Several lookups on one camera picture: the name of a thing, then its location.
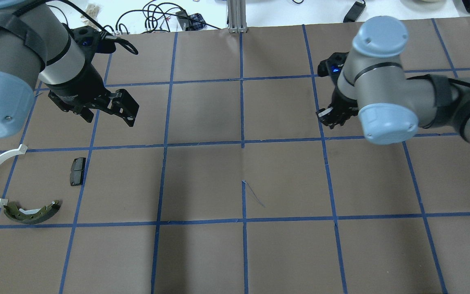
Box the aluminium frame post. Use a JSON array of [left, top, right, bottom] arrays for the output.
[[226, 0, 248, 33]]

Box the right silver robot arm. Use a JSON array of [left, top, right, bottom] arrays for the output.
[[316, 16, 470, 145]]

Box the black power adapter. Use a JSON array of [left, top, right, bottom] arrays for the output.
[[343, 0, 367, 23]]

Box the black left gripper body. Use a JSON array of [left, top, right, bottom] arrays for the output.
[[47, 62, 111, 123]]

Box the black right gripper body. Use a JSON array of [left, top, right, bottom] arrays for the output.
[[325, 88, 359, 129]]

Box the olive metal brake shoe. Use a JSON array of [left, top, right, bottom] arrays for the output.
[[3, 200, 61, 225]]

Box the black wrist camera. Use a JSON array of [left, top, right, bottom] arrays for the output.
[[69, 26, 116, 58]]

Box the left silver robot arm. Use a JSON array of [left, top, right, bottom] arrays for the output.
[[0, 0, 139, 138]]

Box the dark grey brake pad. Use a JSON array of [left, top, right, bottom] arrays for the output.
[[69, 157, 86, 186]]

